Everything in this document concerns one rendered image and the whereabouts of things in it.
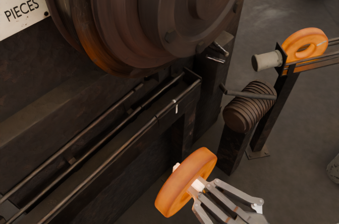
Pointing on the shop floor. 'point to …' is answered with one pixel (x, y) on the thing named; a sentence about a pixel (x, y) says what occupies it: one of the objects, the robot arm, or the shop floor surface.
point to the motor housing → (241, 124)
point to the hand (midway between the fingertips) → (187, 179)
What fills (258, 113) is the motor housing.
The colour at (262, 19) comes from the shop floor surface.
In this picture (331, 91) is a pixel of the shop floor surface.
